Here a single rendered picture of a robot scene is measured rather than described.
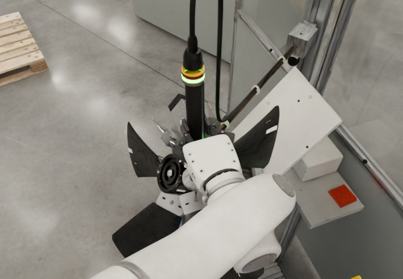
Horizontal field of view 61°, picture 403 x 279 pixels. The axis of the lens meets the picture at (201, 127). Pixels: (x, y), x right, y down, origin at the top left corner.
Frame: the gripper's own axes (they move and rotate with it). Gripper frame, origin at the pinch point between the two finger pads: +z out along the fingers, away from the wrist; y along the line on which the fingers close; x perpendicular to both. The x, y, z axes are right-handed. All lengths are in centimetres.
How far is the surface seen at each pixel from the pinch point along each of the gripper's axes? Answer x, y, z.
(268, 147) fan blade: -6.3, 15.5, -6.5
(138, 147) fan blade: -40, -11, 32
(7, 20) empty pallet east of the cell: -136, -99, 328
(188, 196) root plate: -31.4, -2.1, 2.1
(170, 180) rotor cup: -29.6, -5.7, 8.0
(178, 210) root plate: -41.3, -4.9, 3.9
